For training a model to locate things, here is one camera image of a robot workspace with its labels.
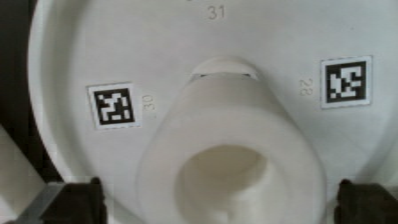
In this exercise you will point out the white cylindrical table leg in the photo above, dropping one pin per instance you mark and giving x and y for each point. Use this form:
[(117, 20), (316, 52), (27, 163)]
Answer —
[(231, 170)]

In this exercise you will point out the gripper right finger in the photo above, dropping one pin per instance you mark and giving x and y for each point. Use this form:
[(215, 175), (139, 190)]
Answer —
[(366, 204)]

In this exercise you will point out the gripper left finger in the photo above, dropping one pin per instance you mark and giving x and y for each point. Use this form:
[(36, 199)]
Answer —
[(68, 204)]

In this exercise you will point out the white round table top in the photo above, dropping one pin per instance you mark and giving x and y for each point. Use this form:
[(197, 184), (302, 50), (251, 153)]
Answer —
[(117, 52)]

